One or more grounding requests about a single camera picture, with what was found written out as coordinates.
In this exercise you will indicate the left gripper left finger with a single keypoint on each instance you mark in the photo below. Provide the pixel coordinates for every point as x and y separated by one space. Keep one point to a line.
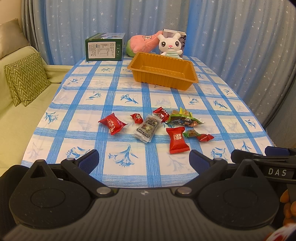
79 172

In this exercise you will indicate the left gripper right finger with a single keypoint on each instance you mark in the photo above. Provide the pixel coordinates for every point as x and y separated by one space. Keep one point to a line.
209 171

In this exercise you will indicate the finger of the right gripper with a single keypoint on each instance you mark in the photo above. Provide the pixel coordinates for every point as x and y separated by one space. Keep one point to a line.
277 151
237 156

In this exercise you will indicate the green red candy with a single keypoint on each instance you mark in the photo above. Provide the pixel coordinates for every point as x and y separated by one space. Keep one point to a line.
202 137

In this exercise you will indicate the red rectangular wafer packet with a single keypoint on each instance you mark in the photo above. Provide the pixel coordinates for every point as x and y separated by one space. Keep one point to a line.
177 142

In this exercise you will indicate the green black snack bag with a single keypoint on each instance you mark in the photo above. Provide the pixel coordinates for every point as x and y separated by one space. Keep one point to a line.
184 120

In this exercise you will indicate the large red pillow snack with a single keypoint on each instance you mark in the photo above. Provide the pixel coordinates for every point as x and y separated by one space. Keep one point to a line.
113 123

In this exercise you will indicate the yellow candy packet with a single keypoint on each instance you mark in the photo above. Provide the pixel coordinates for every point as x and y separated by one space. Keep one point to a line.
185 113

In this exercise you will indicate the clear brown candy packet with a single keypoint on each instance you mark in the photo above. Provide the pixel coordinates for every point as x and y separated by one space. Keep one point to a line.
175 113

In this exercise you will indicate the dark red snack packet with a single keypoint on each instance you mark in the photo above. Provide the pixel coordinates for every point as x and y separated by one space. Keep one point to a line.
162 114

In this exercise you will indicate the clear grey snack packet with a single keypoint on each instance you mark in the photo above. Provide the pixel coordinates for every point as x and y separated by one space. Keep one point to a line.
146 130

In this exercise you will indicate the small red candy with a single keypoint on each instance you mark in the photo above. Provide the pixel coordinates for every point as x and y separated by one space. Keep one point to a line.
137 118

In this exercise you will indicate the person's right hand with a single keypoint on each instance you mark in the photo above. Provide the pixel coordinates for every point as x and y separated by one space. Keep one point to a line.
289 209

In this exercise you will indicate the light green sofa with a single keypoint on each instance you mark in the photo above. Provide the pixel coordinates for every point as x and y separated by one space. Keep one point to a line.
19 122

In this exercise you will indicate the orange plastic tray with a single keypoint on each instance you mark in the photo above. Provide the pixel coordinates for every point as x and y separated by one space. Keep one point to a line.
162 70

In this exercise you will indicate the green chevron cushion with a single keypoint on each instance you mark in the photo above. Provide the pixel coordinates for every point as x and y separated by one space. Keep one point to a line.
26 79

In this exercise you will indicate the blue star curtain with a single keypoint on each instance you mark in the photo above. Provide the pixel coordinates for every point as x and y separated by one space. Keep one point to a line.
249 44

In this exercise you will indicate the green carton box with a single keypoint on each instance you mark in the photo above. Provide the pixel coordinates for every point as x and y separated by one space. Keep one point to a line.
105 47

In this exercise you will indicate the white bunny plush toy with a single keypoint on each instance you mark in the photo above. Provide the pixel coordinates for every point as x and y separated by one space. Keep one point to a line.
170 47

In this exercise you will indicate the pink plush toy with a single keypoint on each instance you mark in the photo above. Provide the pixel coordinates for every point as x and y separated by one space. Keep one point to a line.
142 43

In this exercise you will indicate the beige satin cushion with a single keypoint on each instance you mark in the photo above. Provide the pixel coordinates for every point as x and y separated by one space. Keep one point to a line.
11 38

